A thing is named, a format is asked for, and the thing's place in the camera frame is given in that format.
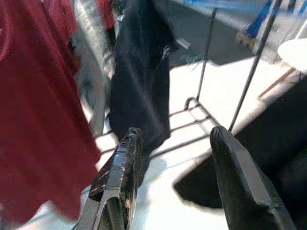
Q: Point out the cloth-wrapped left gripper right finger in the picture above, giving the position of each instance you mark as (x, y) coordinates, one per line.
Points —
(239, 187)

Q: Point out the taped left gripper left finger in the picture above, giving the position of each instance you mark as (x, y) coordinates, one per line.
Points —
(117, 172)

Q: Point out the black shirt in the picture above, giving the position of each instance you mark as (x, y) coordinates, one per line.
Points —
(136, 83)

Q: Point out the grey green shirt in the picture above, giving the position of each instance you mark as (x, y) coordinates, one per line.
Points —
(93, 72)

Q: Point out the black metal clothes rack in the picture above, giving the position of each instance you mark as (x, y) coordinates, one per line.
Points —
(249, 79)

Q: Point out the red shirt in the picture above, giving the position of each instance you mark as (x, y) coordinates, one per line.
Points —
(36, 95)

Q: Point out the white chair with wooden legs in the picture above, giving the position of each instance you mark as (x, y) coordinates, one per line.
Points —
(295, 52)

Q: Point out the dark red garment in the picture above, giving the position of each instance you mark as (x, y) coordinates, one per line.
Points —
(106, 14)

